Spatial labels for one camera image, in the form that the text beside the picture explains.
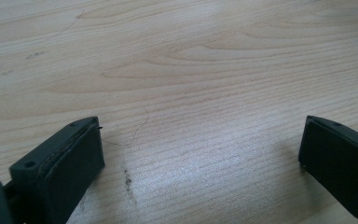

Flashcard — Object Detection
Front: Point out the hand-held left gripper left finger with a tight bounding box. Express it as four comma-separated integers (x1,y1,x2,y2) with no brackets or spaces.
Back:
8,116,106,224

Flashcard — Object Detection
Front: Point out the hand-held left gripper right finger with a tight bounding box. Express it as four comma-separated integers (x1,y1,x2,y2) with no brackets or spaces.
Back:
297,115,358,224

